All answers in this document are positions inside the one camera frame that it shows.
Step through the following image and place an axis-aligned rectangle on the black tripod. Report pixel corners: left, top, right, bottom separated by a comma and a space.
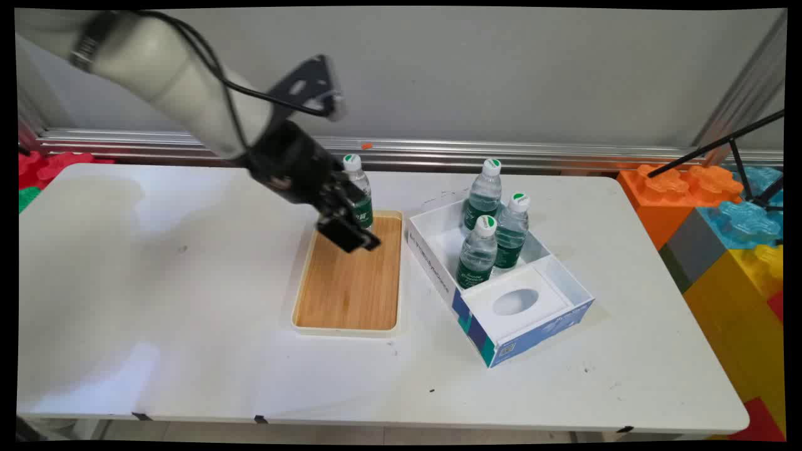
647, 109, 786, 212

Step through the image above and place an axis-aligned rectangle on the green label water bottle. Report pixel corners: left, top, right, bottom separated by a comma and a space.
456, 215, 499, 290
494, 192, 531, 271
341, 154, 375, 230
462, 158, 504, 231

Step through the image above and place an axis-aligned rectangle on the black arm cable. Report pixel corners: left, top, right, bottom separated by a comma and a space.
125, 9, 333, 151

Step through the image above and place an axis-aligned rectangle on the horizontal aluminium rail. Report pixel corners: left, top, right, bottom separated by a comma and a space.
34, 128, 784, 171

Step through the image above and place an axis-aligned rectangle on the red giant building block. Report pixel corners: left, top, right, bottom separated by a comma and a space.
727, 397, 786, 443
18, 150, 117, 191

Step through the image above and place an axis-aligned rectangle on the wooden tray with cream rim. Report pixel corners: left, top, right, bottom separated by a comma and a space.
291, 209, 404, 338

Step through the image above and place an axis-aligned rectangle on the white and blue cardboard box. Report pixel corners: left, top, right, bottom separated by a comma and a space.
406, 198, 595, 368

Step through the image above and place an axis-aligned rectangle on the slanted aluminium post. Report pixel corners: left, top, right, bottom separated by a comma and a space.
692, 11, 788, 151

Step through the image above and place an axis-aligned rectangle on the yellow giant building block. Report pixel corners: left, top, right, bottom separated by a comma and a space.
682, 243, 786, 434

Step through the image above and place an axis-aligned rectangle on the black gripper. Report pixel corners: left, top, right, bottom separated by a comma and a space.
246, 121, 382, 254

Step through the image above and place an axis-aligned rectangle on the grey giant building block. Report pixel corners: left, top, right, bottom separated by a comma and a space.
659, 209, 729, 294

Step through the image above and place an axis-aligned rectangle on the blue giant building block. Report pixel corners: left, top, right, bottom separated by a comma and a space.
695, 165, 784, 251

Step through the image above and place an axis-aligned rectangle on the orange giant building block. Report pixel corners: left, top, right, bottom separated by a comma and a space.
617, 164, 745, 251

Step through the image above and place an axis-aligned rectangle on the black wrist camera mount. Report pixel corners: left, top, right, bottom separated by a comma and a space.
268, 55, 347, 123

